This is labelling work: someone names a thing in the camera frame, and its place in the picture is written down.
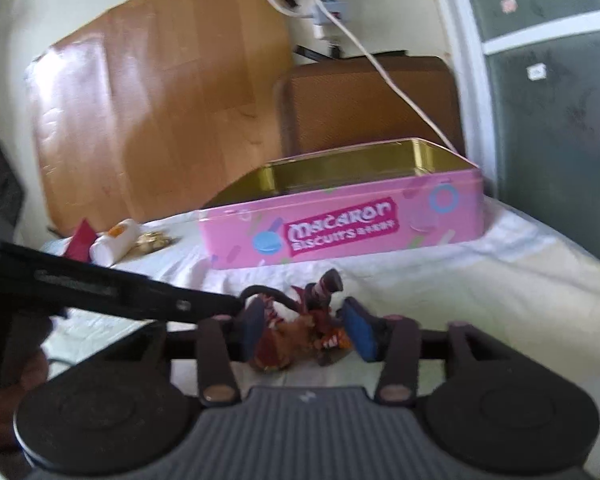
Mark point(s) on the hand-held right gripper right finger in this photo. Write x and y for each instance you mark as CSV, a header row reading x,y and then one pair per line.
x,y
361,332

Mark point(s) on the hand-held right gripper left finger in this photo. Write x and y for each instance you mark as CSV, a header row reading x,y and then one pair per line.
x,y
252,332

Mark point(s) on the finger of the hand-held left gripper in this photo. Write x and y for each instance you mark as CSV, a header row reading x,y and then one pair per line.
x,y
195,304

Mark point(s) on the red toy figurine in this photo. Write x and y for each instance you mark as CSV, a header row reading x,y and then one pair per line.
x,y
292,335

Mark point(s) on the pink foil packet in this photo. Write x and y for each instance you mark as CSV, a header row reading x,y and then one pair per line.
x,y
80,242

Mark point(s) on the white bottle with orange label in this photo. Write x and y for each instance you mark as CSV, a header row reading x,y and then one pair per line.
x,y
112,245

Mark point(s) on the gold wrapper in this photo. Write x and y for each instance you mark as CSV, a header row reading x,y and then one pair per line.
x,y
152,244

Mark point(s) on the pink tin box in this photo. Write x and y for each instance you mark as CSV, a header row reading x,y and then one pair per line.
x,y
355,220

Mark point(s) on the person's left hand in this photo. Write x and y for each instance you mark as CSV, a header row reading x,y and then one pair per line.
x,y
0,412

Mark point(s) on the dark object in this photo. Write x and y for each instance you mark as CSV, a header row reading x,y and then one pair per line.
x,y
0,185

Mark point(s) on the white bed sheet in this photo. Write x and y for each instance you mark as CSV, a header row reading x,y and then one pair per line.
x,y
480,300

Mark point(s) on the wooden board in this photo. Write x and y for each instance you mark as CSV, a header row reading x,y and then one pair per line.
x,y
155,110

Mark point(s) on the brown woven chair back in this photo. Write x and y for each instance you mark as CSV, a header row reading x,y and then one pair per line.
x,y
355,105

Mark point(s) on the black tape strip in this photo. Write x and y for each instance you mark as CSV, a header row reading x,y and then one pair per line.
x,y
312,53

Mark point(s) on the white window sticker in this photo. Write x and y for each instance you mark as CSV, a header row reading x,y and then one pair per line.
x,y
536,71

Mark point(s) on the white power strip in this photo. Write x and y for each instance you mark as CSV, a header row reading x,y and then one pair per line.
x,y
326,15

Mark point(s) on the pink window sticker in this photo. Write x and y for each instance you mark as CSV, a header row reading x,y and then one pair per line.
x,y
508,6

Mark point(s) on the white window frame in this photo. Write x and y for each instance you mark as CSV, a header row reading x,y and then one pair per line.
x,y
467,60

